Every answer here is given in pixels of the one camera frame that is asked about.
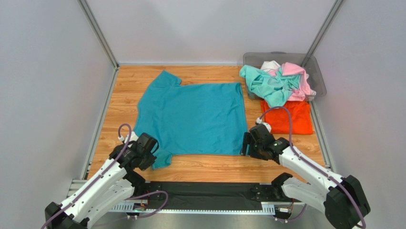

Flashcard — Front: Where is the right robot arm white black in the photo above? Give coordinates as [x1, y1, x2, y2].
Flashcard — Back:
[240, 124, 371, 229]

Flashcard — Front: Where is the left aluminium corner post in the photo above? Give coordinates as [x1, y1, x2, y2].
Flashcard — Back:
[77, 0, 119, 70]

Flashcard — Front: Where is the mint green t shirt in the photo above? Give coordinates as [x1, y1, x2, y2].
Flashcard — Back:
[239, 65, 291, 107]

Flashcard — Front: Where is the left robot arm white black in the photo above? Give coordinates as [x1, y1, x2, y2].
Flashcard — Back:
[42, 132, 159, 229]

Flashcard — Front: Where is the teal t shirt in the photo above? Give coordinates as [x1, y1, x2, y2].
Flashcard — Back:
[134, 71, 247, 169]

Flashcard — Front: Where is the right aluminium corner post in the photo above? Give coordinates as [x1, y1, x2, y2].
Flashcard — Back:
[301, 0, 345, 66]

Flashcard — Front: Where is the clear plastic bin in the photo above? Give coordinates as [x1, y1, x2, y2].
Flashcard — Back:
[243, 52, 327, 101]

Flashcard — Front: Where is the aluminium corner post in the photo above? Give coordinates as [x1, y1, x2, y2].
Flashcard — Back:
[301, 0, 345, 66]
[77, 0, 119, 70]

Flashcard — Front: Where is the aluminium front frame rail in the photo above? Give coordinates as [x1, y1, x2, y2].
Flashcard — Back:
[108, 183, 294, 217]

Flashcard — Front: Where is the white t shirt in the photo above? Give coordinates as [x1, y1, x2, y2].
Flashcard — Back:
[260, 61, 281, 73]

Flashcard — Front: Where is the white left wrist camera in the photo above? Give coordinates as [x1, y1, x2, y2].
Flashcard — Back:
[118, 131, 139, 144]

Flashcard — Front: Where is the pink t shirt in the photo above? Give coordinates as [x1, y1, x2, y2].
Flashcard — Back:
[267, 62, 316, 102]

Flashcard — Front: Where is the folded orange t shirt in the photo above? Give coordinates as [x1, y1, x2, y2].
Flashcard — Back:
[260, 100, 314, 135]

